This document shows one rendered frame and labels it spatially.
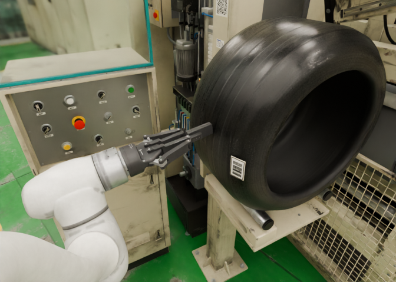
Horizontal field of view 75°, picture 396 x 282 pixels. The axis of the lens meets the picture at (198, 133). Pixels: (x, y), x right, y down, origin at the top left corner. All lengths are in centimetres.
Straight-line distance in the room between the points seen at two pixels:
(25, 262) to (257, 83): 51
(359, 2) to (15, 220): 247
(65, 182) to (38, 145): 64
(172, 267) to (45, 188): 137
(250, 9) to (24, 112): 89
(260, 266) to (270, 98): 144
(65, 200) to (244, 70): 49
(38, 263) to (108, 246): 26
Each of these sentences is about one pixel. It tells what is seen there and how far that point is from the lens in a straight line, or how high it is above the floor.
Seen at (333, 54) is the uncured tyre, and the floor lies 144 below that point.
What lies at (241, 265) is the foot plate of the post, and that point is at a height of 3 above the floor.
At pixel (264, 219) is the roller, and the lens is 91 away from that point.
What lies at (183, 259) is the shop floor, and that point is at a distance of 189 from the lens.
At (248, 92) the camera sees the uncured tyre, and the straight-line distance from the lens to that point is 62.
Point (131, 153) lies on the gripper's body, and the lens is 60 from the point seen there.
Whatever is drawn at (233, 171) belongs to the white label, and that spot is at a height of 117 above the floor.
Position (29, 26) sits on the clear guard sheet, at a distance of 105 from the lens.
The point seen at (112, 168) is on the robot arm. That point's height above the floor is 124.
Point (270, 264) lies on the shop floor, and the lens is 193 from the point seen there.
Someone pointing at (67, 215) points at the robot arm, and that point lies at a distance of 61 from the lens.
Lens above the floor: 160
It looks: 32 degrees down
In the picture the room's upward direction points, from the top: straight up
